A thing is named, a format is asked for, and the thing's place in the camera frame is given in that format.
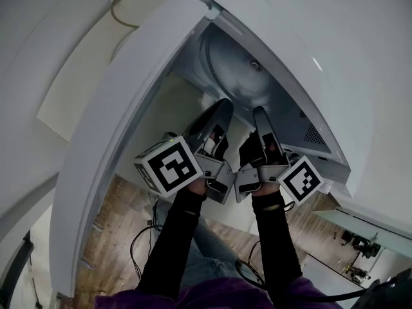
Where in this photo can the person's blue jeans legs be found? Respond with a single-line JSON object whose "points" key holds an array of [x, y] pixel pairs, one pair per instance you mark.
{"points": [[209, 256]]}

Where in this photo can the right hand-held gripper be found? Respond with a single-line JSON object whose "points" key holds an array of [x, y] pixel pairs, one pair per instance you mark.
{"points": [[301, 180]]}

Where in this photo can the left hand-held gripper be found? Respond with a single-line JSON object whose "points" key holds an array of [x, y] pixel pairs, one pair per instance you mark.
{"points": [[169, 169]]}

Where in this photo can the person's purple shirt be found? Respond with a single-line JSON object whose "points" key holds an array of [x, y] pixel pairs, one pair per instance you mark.
{"points": [[219, 295]]}

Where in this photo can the white glass-top table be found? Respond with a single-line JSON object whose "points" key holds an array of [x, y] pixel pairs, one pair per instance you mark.
{"points": [[370, 224]]}

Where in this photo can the clear glass turntable plate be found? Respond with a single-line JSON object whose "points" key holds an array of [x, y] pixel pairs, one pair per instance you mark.
{"points": [[231, 69]]}

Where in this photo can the person's right forearm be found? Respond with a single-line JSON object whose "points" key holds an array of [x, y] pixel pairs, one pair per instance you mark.
{"points": [[277, 237]]}

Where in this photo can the black metal stand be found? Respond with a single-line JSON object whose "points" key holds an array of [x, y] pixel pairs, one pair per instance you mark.
{"points": [[19, 262]]}

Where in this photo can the black device on table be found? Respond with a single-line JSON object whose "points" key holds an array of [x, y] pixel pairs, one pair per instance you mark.
{"points": [[362, 246]]}

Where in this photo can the black equipment pack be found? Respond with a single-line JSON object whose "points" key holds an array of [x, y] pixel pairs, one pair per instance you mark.
{"points": [[391, 290]]}

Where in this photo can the person's left forearm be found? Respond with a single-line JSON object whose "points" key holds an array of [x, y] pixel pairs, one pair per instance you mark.
{"points": [[174, 237]]}

